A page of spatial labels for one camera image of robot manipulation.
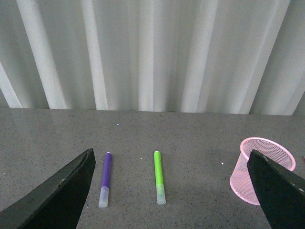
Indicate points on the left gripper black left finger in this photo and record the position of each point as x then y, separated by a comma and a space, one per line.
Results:
58, 202

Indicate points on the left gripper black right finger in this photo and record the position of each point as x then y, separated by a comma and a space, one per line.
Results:
280, 192

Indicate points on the purple pen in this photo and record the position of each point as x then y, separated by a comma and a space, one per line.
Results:
106, 177

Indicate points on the pink mesh cup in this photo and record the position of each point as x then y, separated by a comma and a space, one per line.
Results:
240, 180

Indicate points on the green pen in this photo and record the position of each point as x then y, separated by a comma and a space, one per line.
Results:
160, 190

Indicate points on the white curtain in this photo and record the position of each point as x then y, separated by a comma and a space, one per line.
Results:
197, 56

